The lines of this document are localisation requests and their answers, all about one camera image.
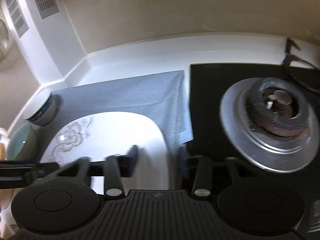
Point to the grey woven mat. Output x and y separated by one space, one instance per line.
130 92

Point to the celadon green bowl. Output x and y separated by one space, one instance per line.
20 140

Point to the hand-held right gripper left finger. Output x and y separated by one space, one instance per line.
132 160

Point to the black pan support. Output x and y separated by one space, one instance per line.
290 60

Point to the white bowl with blue pattern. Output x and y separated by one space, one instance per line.
37 105

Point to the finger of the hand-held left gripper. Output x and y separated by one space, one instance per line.
47 167

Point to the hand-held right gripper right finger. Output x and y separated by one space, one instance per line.
183 162

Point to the dark gas burner head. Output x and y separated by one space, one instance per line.
277 110

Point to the black glass gas stove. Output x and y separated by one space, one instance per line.
207 92

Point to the yellow chopping board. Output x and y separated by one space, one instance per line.
1 150

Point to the white floral plate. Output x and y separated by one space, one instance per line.
112 135

